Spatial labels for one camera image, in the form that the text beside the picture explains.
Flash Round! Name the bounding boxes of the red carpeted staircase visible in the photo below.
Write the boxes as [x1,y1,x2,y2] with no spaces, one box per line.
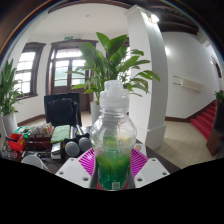
[190,99,224,141]

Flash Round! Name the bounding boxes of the printed paper leaflet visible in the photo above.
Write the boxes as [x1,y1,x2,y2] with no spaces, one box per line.
[134,143,148,158]

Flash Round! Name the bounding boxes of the green cloth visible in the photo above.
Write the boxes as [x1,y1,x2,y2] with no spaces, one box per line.
[50,124,71,144]

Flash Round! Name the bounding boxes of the grey microphone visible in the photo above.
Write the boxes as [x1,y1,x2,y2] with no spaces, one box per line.
[64,140,81,158]
[78,136,93,153]

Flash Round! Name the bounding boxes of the black flat device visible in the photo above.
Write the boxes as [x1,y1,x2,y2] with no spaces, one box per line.
[49,141,63,160]

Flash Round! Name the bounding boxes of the flat round red coaster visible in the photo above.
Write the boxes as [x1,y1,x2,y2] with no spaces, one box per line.
[90,174,135,192]

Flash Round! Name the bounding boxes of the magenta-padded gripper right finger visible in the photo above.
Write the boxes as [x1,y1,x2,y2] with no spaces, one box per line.
[127,148,171,190]

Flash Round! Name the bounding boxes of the dark framed window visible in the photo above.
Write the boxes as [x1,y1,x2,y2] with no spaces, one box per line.
[13,42,47,101]

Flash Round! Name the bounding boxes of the potted plant in white pot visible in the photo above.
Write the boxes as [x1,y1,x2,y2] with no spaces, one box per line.
[0,59,24,138]
[68,31,161,125]

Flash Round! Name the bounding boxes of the red box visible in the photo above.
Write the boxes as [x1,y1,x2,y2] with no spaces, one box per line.
[8,133,28,153]

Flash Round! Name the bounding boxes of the black chair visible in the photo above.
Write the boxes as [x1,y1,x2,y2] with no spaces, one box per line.
[43,92,83,128]

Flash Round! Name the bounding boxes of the dark wooden double door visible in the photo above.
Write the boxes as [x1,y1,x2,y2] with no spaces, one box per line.
[46,39,99,111]

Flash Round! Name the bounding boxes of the wooden tray with jars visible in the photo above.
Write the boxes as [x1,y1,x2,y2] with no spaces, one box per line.
[28,122,54,144]

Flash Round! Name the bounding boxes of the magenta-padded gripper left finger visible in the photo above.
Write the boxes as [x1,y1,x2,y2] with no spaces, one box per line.
[54,148,100,190]

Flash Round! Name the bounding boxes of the white wall radiator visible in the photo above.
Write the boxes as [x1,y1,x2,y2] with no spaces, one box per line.
[172,75,203,93]

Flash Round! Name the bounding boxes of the clear bottle with green drink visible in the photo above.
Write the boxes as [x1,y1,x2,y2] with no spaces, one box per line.
[89,79,138,192]

